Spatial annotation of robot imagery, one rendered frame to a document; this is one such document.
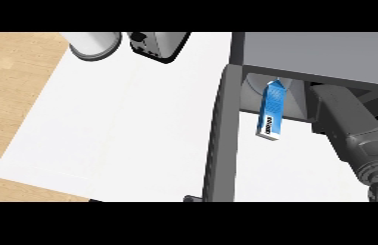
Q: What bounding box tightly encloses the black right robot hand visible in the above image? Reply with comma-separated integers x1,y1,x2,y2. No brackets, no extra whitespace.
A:
364,182,378,203

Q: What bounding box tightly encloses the blue milk carton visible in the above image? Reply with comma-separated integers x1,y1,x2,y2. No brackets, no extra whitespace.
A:
254,77,288,142

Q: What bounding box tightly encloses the dark grey microwave door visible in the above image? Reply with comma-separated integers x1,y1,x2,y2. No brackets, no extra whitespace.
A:
181,63,246,203

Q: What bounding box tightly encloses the grey microwave body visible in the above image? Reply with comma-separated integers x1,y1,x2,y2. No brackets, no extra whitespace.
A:
227,31,378,124

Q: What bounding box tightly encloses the white cylinder with grey base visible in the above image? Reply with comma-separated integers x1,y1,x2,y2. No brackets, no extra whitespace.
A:
57,31,124,62

